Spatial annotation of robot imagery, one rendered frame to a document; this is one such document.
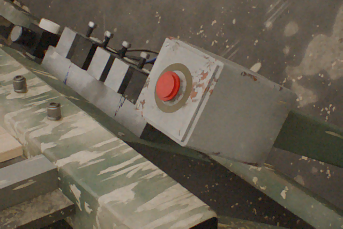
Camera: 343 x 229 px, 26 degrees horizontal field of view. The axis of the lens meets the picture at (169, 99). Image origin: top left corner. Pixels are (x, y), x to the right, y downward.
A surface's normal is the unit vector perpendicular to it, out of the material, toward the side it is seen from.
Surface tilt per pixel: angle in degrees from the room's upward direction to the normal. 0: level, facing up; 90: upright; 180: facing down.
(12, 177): 58
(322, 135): 90
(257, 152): 90
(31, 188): 90
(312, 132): 90
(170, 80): 0
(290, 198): 0
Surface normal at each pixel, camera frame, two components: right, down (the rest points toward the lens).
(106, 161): 0.00, -0.88
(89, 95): -0.68, -0.23
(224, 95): 0.59, 0.37
